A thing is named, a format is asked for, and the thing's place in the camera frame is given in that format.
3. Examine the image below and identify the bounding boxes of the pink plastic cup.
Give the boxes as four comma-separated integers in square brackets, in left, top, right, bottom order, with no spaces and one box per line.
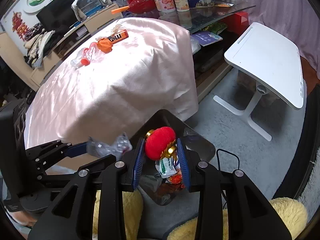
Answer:
[80,42,100,66]

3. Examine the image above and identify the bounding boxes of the black flat television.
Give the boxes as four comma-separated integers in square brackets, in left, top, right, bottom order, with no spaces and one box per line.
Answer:
[36,0,78,31]

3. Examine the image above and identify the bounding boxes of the person's left hand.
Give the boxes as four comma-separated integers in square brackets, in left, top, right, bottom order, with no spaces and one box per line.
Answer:
[10,211,37,227]

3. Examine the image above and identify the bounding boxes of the clear plastic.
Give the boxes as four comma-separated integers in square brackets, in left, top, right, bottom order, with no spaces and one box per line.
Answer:
[86,132,132,161]

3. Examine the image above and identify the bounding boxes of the red foil wrapper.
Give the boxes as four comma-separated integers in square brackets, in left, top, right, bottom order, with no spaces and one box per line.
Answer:
[167,172,185,189]

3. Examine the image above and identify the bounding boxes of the glass coffee table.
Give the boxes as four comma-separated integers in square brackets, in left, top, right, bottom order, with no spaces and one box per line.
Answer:
[145,2,254,101]

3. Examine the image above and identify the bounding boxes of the orange candy tube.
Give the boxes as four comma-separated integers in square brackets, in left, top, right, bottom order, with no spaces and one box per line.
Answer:
[108,30,129,44]

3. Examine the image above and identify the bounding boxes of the white folding lap desk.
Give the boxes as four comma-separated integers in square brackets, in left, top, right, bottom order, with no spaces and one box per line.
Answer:
[213,22,304,141]

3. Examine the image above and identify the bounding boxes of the orange handle tool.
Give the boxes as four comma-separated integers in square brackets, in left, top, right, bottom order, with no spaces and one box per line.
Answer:
[111,5,130,14]

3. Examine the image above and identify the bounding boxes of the orange wrapper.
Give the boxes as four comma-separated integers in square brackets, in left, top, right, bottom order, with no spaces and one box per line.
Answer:
[97,38,113,53]

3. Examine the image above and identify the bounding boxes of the white tissue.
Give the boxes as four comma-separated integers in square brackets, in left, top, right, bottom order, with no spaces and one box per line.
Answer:
[110,24,125,36]

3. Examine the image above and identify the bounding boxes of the pile of clothes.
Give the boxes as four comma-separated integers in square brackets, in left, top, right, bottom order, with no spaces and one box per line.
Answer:
[24,23,55,69]

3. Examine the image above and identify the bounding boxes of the green white snack bag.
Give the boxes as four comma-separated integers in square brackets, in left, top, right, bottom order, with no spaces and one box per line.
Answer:
[155,157,180,179]

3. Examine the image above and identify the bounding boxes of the red velvet lantern ornament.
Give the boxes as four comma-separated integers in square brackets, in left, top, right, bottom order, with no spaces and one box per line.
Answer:
[145,126,177,161]

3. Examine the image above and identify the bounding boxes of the beige TV cabinet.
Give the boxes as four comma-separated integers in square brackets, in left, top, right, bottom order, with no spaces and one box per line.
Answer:
[1,3,122,91]

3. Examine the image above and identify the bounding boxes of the blue bird cage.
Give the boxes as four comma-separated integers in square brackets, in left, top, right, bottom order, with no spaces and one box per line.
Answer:
[71,0,112,22]

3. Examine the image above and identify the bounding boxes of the red fish wall ornament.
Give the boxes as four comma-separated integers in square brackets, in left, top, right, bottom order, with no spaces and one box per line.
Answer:
[12,12,28,41]

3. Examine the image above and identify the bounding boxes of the purple curtain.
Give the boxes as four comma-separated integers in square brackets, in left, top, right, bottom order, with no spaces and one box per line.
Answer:
[246,0,319,76]

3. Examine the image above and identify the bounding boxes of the black trash bin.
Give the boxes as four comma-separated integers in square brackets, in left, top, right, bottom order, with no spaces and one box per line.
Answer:
[130,109,216,206]

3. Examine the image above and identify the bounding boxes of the pink label white bottle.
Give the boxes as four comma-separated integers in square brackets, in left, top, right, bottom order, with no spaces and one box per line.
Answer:
[158,0,176,13]

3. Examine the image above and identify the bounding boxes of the small white supplement bottle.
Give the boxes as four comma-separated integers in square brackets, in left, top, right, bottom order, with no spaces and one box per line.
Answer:
[174,0,189,12]

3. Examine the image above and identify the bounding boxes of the pink satin tablecloth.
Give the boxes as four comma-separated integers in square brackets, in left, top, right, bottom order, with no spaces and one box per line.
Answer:
[24,17,199,148]

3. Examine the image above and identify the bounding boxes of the yellow fluffy cushion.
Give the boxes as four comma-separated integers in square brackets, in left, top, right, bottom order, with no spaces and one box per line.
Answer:
[92,190,308,239]

